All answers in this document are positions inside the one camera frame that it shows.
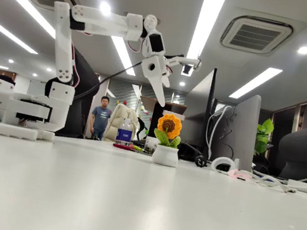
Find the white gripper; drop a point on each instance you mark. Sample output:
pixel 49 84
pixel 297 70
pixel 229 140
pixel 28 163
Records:
pixel 151 67

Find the crocheted sunflower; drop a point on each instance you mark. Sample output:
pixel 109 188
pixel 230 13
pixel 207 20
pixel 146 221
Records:
pixel 165 156

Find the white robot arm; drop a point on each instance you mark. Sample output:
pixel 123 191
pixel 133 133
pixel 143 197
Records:
pixel 64 45

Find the green potted plant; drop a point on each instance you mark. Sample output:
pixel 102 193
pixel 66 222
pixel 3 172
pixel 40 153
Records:
pixel 262 137

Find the thin black monitor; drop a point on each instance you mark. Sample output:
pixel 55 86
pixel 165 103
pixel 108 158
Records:
pixel 210 101

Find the beige padded jacket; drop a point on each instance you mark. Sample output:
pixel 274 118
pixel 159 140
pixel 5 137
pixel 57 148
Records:
pixel 117 117

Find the clear plastic container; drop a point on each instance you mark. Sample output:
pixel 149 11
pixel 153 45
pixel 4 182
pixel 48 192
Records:
pixel 149 145

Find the clear bottle blue label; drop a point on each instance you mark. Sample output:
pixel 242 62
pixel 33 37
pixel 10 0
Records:
pixel 124 135

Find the long ceiling strip light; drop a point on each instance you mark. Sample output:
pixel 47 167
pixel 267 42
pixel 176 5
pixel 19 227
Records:
pixel 205 25

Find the man in grey shirt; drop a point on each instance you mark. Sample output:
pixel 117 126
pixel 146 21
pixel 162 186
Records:
pixel 101 117

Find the round ceiling light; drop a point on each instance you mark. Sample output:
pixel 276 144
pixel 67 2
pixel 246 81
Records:
pixel 105 8
pixel 304 50

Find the grey-backed monitor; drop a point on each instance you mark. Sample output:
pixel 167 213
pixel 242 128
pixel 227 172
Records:
pixel 243 130

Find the white round device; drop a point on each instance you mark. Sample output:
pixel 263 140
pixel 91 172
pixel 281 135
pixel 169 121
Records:
pixel 223 159

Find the wrist camera on white mount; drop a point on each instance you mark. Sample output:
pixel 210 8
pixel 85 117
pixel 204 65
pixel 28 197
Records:
pixel 188 69

